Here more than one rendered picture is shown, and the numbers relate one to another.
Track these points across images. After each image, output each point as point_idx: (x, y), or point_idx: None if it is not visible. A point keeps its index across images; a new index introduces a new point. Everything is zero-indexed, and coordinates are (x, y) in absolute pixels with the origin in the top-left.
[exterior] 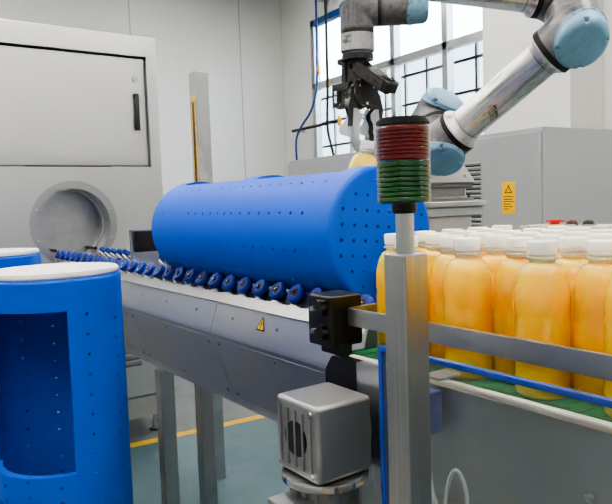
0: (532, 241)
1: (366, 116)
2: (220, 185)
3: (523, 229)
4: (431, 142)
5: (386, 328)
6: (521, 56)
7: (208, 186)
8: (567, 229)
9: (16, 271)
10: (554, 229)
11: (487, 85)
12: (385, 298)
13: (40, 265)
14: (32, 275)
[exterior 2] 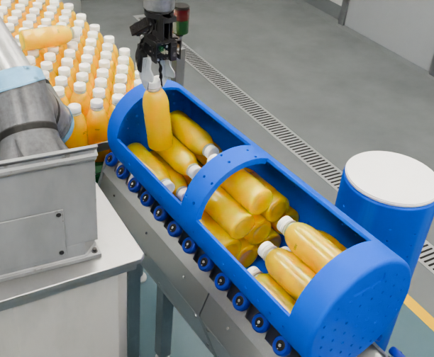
0: (129, 49)
1: (151, 61)
2: (296, 176)
3: (85, 85)
4: (64, 105)
5: (184, 71)
6: None
7: (315, 192)
8: (67, 79)
9: (409, 168)
10: (79, 75)
11: (13, 38)
12: (184, 61)
13: (420, 193)
14: (380, 151)
